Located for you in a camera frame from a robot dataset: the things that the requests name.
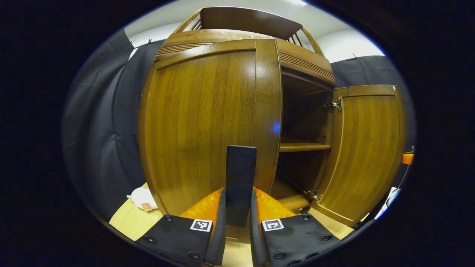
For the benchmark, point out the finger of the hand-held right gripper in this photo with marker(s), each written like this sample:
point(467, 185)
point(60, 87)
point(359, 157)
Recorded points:
point(408, 158)

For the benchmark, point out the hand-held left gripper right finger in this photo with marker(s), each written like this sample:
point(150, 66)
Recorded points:
point(256, 230)

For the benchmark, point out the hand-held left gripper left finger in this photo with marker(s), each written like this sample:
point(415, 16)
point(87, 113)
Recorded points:
point(219, 230)

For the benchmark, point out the wooden double-door shoe cabinet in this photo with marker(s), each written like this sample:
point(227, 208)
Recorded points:
point(237, 18)

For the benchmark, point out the metal door hinge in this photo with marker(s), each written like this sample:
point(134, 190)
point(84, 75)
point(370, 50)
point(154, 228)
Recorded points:
point(314, 195)
point(334, 105)

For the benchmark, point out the white plush slipper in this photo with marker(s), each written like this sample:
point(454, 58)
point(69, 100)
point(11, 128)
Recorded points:
point(143, 198)

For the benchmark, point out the inner wooden shelf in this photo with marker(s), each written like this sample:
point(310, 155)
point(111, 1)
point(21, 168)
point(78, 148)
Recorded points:
point(304, 147)

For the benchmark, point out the black backdrop cloth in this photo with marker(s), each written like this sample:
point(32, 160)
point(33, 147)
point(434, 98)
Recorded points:
point(104, 129)

